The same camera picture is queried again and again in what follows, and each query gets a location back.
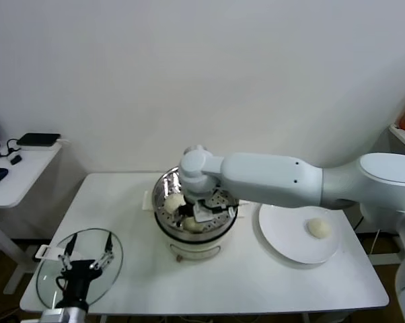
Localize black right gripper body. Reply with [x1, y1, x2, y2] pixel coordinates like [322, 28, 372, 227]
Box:
[177, 203, 198, 220]

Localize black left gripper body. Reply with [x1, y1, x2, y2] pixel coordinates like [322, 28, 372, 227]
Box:
[56, 259, 102, 308]

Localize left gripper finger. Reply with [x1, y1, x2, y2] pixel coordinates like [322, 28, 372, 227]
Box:
[59, 233, 78, 272]
[89, 232, 114, 271]

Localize white steamed baozi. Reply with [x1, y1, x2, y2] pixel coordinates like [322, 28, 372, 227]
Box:
[163, 193, 186, 214]
[183, 217, 206, 234]
[305, 217, 332, 240]

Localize stainless steel steamer basket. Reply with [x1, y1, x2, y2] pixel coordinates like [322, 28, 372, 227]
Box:
[151, 164, 240, 242]

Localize round glass pot lid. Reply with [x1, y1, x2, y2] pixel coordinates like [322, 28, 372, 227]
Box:
[34, 227, 124, 310]

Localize white electric cooker base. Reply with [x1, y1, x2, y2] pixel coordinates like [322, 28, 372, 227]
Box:
[141, 190, 250, 263]

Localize white side desk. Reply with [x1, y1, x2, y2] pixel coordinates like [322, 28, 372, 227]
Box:
[0, 141, 71, 295]

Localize large white plate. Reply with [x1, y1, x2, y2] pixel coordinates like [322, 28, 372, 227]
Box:
[258, 203, 343, 265]

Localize flat black device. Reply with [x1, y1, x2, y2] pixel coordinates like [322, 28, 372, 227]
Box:
[16, 133, 62, 148]

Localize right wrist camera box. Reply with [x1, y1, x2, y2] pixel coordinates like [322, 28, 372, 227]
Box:
[192, 201, 224, 223]

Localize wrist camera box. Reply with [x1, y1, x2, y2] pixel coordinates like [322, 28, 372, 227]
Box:
[192, 201, 224, 223]
[40, 308, 71, 322]

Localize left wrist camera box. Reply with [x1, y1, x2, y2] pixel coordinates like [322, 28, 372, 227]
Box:
[40, 308, 71, 322]

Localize small black adapter with cable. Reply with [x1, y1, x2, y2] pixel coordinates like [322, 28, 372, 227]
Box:
[0, 137, 26, 166]

